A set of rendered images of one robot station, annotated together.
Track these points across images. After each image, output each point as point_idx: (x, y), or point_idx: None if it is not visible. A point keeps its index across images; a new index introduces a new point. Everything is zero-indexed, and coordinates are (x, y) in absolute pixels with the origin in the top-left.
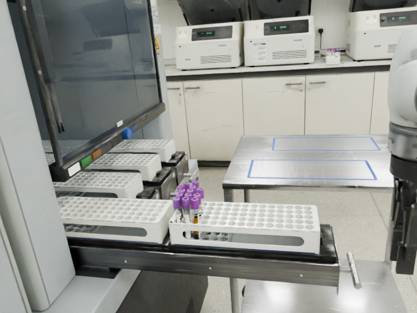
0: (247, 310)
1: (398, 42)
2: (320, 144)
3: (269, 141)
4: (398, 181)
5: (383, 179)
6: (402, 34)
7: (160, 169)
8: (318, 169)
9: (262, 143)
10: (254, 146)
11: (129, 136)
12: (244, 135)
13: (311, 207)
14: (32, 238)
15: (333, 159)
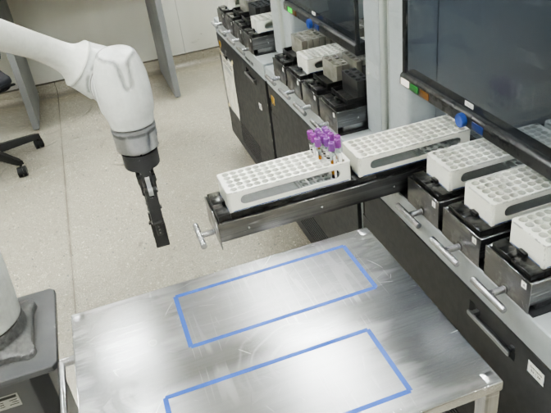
0: None
1: (139, 57)
2: (288, 388)
3: (405, 365)
4: (153, 173)
5: (166, 301)
6: (136, 52)
7: (485, 220)
8: (258, 293)
9: (414, 354)
10: (416, 334)
11: (457, 123)
12: (493, 381)
13: (230, 191)
14: (390, 96)
15: (243, 330)
